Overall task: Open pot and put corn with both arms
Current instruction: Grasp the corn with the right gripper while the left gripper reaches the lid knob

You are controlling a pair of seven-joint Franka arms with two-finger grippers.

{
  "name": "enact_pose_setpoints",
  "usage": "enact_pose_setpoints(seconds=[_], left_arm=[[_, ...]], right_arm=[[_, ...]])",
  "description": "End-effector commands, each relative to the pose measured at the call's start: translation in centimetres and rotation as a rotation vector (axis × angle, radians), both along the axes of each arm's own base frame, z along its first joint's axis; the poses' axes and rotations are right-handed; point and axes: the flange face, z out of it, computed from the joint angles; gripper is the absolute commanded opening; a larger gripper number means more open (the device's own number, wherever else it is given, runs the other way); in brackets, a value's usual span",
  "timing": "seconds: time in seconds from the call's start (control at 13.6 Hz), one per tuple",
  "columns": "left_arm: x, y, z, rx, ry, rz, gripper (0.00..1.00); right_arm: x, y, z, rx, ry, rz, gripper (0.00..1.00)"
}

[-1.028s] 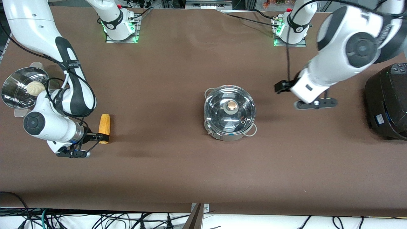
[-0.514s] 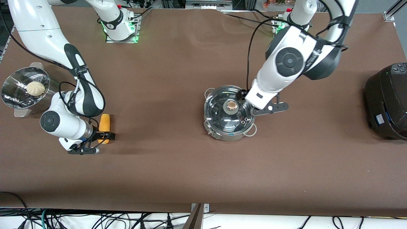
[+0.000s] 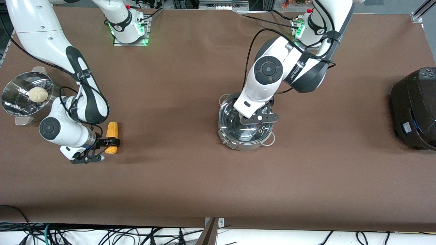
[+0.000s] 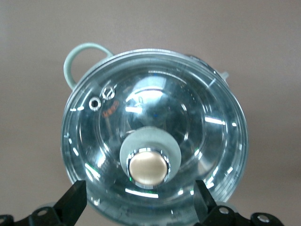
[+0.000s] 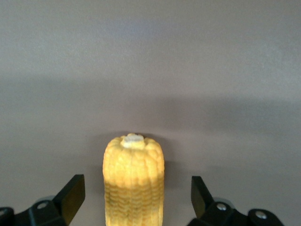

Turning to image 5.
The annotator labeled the brown table cover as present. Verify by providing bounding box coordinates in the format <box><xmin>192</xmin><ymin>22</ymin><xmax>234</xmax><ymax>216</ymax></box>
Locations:
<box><xmin>0</xmin><ymin>0</ymin><xmax>301</xmax><ymax>226</ymax></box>

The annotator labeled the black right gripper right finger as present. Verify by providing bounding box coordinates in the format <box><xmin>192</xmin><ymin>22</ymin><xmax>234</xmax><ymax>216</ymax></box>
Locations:
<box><xmin>188</xmin><ymin>175</ymin><xmax>283</xmax><ymax>226</ymax></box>

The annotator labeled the yellow corn cob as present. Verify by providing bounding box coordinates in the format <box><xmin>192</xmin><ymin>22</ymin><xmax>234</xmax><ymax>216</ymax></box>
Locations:
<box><xmin>103</xmin><ymin>133</ymin><xmax>165</xmax><ymax>226</ymax></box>

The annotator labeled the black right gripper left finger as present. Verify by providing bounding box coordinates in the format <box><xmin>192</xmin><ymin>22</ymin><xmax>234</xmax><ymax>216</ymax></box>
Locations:
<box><xmin>0</xmin><ymin>174</ymin><xmax>86</xmax><ymax>226</ymax></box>

